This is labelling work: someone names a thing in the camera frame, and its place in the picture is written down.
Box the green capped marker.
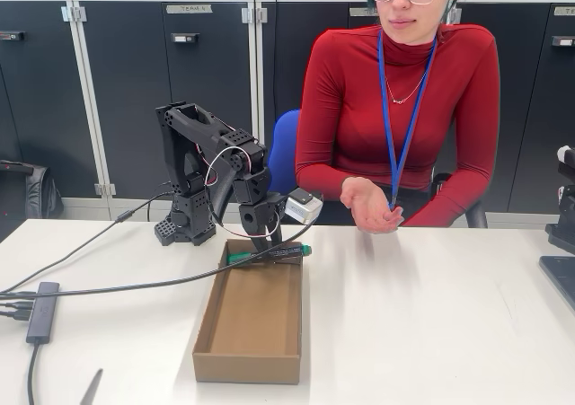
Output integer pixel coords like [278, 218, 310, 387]
[226, 242, 312, 265]

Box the person's left forearm red sleeve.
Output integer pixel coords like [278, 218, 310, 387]
[399, 171, 489, 229]

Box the person's right forearm red sleeve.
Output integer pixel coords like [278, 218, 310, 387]
[295, 162, 356, 199]

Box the person in red top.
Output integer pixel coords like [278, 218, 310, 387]
[294, 0, 500, 229]

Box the person's right hand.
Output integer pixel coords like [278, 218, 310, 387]
[340, 176, 404, 234]

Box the black chair armrest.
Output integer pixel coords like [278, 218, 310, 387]
[208, 171, 239, 218]
[430, 172, 489, 230]

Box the blue chair backrest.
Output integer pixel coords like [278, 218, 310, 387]
[268, 109, 301, 198]

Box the brown cardboard box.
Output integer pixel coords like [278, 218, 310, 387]
[192, 237, 305, 384]

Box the team 4 tape label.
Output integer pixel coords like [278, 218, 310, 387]
[166, 4, 213, 14]

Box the grey pointed strip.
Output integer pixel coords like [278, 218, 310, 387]
[78, 367, 104, 405]

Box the grey usb hub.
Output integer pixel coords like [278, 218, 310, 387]
[25, 281, 60, 344]

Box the black backpack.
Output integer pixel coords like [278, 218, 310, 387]
[0, 158, 64, 220]

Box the black smartphone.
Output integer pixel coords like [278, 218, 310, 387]
[537, 255, 575, 314]

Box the white gripper-mounted camera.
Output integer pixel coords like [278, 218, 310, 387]
[285, 188, 323, 225]

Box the thin dark usb cable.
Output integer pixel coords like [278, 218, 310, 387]
[0, 191, 176, 293]

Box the thick grey camera cable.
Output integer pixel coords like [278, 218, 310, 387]
[0, 216, 318, 298]

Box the blue lanyard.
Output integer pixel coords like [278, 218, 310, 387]
[376, 30, 438, 211]

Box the thin silver necklace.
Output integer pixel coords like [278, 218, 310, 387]
[385, 70, 427, 105]

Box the dark hub output cable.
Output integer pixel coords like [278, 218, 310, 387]
[25, 341, 45, 405]

